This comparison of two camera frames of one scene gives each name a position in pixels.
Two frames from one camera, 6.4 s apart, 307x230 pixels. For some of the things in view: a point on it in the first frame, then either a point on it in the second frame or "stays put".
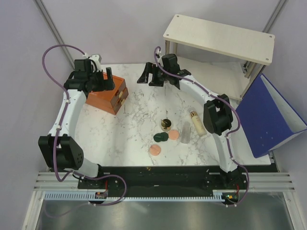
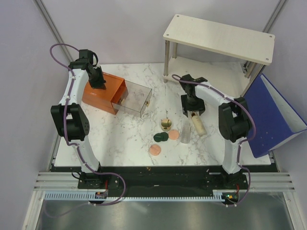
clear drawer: [121, 89] → [132, 99]
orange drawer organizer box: [109, 100] stays put
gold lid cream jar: [166, 124] stays put
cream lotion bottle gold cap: [199, 126] stays put
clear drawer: [121, 100] → [121, 108]
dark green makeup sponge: [159, 137] stays put
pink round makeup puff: [173, 134] stays put
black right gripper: [144, 78] → [200, 107]
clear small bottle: [185, 132] stays put
